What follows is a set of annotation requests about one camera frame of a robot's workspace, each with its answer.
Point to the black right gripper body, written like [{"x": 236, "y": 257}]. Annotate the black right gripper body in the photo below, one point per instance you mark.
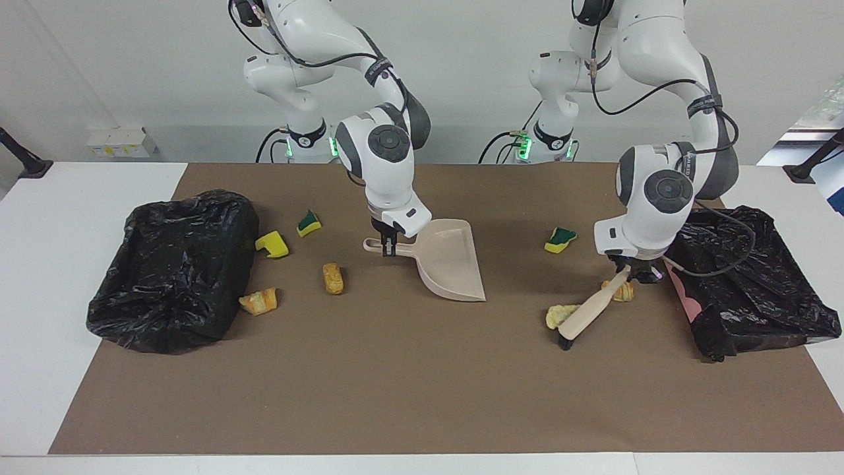
[{"x": 386, "y": 234}]

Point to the beige hand brush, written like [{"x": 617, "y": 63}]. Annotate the beige hand brush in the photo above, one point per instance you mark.
[{"x": 587, "y": 316}]

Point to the black stand foot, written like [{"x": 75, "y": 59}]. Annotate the black stand foot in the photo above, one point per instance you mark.
[
  {"x": 30, "y": 165},
  {"x": 808, "y": 170}
]

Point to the brown table mat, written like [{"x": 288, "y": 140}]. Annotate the brown table mat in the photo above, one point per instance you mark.
[{"x": 395, "y": 409}]

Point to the white wall socket box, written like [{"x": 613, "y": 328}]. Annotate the white wall socket box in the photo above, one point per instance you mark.
[{"x": 122, "y": 142}]

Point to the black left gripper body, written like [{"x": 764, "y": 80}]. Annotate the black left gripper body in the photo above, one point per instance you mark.
[{"x": 646, "y": 272}]

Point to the brown bread roll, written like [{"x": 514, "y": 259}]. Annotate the brown bread roll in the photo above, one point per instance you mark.
[{"x": 333, "y": 278}]

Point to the orange striped croissant piece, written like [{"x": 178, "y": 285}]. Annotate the orange striped croissant piece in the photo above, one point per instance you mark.
[{"x": 258, "y": 301}]

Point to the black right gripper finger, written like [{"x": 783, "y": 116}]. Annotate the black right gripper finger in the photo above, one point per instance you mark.
[{"x": 390, "y": 249}]

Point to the large green yellow sponge piece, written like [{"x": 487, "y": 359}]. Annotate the large green yellow sponge piece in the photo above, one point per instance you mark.
[{"x": 560, "y": 241}]

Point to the beige plastic dustpan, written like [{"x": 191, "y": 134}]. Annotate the beige plastic dustpan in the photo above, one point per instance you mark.
[{"x": 448, "y": 264}]

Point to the small green yellow sponge piece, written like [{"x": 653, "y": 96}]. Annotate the small green yellow sponge piece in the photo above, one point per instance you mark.
[{"x": 307, "y": 225}]

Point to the black bag lined pink bin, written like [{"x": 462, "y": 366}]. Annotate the black bag lined pink bin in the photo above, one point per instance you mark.
[{"x": 745, "y": 303}]

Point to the golden croissant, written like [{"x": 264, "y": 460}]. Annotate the golden croissant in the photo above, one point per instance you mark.
[{"x": 626, "y": 293}]

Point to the pale flaky bread piece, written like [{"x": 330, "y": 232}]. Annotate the pale flaky bread piece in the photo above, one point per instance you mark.
[{"x": 559, "y": 315}]

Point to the yellow notched sponge piece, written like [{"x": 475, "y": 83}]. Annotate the yellow notched sponge piece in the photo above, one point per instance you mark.
[{"x": 277, "y": 245}]

